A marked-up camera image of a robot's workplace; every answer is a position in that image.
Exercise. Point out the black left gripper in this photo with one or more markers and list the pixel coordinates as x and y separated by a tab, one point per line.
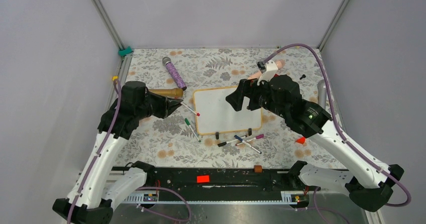
168	105

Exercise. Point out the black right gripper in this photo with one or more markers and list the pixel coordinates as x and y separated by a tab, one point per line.
249	89

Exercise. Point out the red capped whiteboard marker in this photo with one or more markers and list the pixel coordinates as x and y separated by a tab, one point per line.
190	109

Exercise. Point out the yellow framed whiteboard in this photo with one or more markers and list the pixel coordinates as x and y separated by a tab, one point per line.
218	116

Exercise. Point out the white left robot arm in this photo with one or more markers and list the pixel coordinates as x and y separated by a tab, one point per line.
90	201

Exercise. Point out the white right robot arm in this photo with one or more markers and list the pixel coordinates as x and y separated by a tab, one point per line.
367	181

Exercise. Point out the green capped whiteboard marker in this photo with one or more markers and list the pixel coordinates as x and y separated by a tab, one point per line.
192	129

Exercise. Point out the blue capped whiteboard marker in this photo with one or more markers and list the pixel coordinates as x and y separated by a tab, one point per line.
248	145

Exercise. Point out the magenta capped whiteboard marker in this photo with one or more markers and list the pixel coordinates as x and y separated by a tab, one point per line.
251	139

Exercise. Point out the black capped whiteboard marker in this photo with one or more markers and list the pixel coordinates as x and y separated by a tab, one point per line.
229	142

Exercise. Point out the floral patterned table mat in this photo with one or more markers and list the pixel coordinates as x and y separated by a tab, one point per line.
170	143

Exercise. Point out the purple glitter toy microphone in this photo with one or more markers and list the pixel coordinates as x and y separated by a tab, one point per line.
174	73

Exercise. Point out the pink toy microphone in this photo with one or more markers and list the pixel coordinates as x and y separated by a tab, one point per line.
267	70

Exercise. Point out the teal corner clamp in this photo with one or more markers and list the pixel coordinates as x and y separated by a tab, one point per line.
125	52

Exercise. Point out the brown cylinder block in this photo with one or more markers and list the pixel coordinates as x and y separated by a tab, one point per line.
258	169

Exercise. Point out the red triangular block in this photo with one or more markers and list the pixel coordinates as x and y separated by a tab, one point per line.
301	140

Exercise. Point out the red tape label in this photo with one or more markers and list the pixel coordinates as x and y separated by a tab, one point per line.
203	179

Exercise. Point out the silver toy microphone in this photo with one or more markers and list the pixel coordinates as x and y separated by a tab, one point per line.
322	93

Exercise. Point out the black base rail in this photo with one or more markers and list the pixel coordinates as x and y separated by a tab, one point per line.
225	184

